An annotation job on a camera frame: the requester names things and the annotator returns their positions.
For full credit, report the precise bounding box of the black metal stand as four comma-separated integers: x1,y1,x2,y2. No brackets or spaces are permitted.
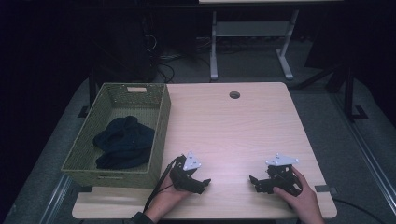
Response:
77,69,98,119
341,59,370,123

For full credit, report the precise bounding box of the metal floor rail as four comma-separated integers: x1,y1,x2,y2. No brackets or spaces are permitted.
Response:
39,173,73,224
329,91,396,217

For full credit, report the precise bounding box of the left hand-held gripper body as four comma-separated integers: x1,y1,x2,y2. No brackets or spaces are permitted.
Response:
169,150,204,192

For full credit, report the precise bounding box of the person's right hand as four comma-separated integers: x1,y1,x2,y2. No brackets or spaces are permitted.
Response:
273,166,327,224

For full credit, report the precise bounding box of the person's left hand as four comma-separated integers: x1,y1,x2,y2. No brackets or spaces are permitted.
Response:
144,174,193,224

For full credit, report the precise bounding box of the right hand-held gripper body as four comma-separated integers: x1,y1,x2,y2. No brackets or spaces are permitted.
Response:
264,152,304,198

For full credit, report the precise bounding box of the green woven basket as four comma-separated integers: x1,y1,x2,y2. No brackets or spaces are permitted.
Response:
61,82,172,189

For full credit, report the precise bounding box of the tangle of floor cables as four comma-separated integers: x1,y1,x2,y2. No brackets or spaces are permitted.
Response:
142,18,216,84

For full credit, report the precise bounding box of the white metal table frame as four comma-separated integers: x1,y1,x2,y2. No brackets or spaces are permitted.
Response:
209,8,301,82

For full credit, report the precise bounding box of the dark blue cloth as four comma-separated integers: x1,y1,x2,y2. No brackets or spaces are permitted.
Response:
92,115,156,171

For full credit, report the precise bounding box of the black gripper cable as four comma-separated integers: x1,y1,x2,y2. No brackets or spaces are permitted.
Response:
332,198,389,224
142,154,185,214

